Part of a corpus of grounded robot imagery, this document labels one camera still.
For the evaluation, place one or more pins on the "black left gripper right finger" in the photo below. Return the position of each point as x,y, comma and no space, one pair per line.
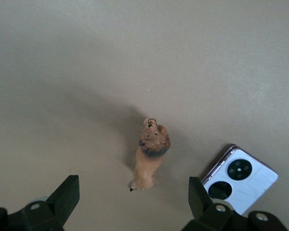
202,207

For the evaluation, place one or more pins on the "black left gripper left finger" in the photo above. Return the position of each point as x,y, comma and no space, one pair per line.
61,202

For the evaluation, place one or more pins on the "white folding phone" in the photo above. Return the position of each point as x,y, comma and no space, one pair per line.
253,187

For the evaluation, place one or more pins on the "brown lion figurine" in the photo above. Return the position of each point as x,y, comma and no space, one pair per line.
147,166

